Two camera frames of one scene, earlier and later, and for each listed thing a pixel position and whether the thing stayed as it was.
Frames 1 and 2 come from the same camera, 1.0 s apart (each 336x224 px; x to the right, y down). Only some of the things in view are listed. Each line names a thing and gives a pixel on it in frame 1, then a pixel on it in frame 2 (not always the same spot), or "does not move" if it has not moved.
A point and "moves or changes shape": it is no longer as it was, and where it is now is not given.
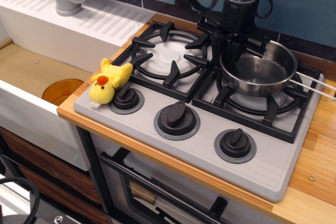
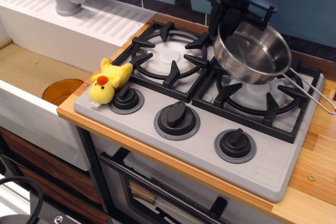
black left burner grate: [168, 59] does not move
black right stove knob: [235, 146] does not move
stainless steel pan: [269, 73] moves or changes shape
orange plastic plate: [59, 92] does not move
